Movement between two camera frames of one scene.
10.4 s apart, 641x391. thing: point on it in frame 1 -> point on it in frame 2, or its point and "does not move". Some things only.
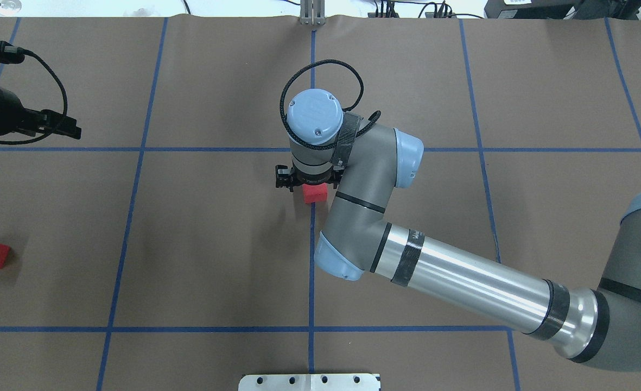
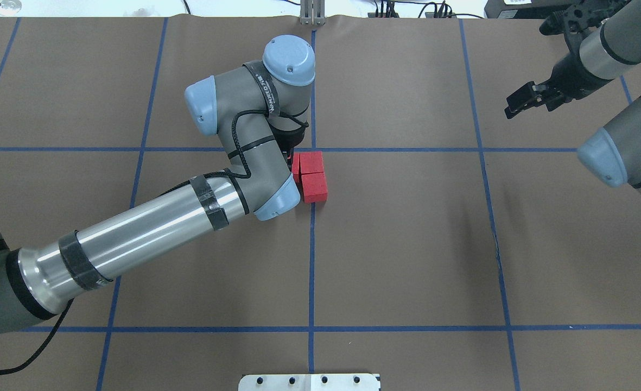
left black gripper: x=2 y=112 -> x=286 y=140
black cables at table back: x=386 y=8 does not move
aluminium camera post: x=312 y=12 does not move
